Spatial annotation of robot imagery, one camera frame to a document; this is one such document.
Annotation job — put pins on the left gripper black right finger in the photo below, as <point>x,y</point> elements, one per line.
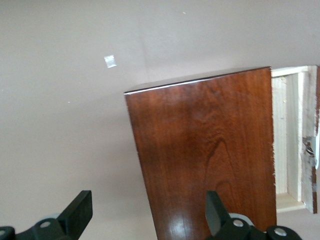
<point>215,215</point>

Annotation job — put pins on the dark brown wooden cabinet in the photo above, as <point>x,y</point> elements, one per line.
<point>200,150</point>

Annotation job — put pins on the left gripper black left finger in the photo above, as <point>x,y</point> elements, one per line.
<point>75,217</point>

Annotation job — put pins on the small square tape patch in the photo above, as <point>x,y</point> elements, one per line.
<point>110,61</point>

